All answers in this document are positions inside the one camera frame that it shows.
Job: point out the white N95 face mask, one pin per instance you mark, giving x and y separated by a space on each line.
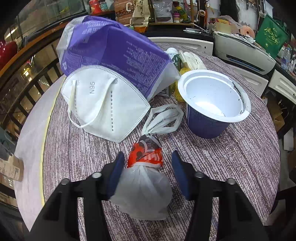
103 102

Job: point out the red tin can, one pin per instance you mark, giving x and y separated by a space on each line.
95 7

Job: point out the red ceramic vase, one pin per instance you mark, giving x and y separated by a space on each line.
7 51

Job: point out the white plastic bag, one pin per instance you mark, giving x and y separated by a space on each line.
143 192

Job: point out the green white milk carton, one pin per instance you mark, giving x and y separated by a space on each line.
175 57

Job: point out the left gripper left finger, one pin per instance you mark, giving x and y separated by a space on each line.
58 219

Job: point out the white printer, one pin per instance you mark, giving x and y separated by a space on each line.
238 50

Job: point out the green shopping bag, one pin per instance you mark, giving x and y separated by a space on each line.
271 36

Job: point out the wooden railing counter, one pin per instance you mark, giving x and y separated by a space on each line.
28 74

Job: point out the blue white plastic bowl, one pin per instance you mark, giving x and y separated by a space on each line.
213 102

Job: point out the purple striped tablecloth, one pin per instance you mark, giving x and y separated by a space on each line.
246 151

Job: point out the purple tissue pack bag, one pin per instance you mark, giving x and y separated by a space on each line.
93 40

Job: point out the beige paper snack bag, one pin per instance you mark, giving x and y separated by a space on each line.
141 14

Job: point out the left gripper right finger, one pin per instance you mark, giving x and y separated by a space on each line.
237 218

